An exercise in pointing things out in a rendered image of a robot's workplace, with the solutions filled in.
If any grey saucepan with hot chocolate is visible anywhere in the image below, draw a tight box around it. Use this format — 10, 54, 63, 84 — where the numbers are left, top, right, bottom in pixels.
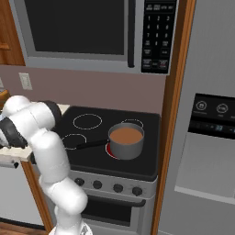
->
75, 122, 146, 161

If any black glass hob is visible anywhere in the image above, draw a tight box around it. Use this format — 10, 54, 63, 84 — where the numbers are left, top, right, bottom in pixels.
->
50, 105, 162, 182

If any wooden side panel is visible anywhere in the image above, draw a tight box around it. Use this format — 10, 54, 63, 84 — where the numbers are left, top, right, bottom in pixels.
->
150, 0, 197, 235

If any silver microwave oven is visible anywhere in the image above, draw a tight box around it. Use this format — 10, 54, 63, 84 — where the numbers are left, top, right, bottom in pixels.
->
8, 0, 180, 75

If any oven door with dark window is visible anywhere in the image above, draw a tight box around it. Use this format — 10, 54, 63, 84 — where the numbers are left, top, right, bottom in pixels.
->
80, 194, 147, 235

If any microwave door with dark window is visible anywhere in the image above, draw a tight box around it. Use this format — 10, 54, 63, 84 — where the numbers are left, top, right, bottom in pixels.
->
12, 0, 137, 69

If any grey fridge with dispenser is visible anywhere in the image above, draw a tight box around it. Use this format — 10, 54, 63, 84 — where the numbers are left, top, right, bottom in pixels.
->
157, 0, 235, 235

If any wooden base cabinet panel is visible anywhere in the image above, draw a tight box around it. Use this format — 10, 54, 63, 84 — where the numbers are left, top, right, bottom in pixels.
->
20, 160, 55, 234

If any grey dishwasher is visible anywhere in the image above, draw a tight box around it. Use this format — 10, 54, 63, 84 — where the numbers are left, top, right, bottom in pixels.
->
0, 161, 46, 228

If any black oven door handle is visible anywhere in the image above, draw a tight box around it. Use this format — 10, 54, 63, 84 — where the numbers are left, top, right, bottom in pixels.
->
85, 194, 147, 208

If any black microwave door handle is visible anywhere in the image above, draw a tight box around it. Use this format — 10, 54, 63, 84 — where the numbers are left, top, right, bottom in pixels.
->
127, 0, 137, 69

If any grey dishwasher handle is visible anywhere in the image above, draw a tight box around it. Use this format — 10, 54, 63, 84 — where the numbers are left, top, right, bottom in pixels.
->
0, 161, 20, 170

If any wooden wall cupboard door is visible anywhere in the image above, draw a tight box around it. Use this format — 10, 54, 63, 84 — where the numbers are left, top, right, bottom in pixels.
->
0, 0, 26, 67

